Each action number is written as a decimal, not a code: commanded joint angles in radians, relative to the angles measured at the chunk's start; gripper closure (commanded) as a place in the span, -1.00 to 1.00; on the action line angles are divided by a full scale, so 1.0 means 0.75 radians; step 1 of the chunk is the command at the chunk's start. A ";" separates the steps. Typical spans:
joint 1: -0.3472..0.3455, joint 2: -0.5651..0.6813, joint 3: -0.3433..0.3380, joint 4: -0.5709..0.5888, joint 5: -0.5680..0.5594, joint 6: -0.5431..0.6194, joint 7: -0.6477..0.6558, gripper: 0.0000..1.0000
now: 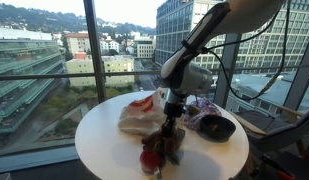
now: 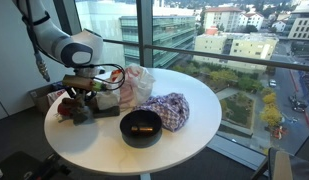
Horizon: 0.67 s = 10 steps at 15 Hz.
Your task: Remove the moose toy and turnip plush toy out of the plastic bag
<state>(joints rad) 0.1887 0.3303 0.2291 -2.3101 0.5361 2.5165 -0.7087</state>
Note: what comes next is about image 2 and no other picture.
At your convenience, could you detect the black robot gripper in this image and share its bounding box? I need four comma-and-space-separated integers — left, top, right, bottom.
65, 87, 98, 125

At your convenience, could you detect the brown red moose toy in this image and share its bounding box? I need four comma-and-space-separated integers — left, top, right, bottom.
55, 97, 95, 126

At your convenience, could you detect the white red plastic bag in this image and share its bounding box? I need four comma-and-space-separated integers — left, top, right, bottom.
95, 63, 157, 112

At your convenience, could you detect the white red printed bag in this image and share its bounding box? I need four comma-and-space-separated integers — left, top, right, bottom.
46, 88, 67, 107

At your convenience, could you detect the black rectangular block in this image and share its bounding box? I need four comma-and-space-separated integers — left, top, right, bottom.
90, 104, 122, 120

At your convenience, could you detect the dark blue cloth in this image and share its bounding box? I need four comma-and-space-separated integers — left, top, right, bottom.
51, 80, 67, 92

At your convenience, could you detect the cardboard box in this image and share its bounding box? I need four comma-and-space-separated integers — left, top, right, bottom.
28, 83, 67, 116

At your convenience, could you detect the small brass cylinder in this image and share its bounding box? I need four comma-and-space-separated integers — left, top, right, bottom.
130, 124, 155, 134

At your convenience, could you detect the black round bowl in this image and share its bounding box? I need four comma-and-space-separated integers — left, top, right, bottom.
119, 109, 164, 149

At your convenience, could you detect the black equipment case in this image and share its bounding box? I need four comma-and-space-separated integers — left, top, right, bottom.
0, 150, 74, 180

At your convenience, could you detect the purple white checkered cloth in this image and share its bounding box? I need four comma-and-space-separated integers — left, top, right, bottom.
131, 92, 191, 133

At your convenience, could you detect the metal window railing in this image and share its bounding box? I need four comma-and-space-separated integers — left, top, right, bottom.
102, 38, 309, 73

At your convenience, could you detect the olive wrist camera box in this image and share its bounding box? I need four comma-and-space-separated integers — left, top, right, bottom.
61, 74, 107, 93

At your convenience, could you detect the thin black camera cable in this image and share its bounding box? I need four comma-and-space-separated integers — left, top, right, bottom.
89, 62, 126, 92

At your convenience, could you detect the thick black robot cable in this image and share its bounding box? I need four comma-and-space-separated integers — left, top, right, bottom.
21, 0, 52, 83

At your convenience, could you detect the window frame post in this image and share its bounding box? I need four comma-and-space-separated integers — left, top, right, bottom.
52, 0, 82, 38
136, 0, 155, 70

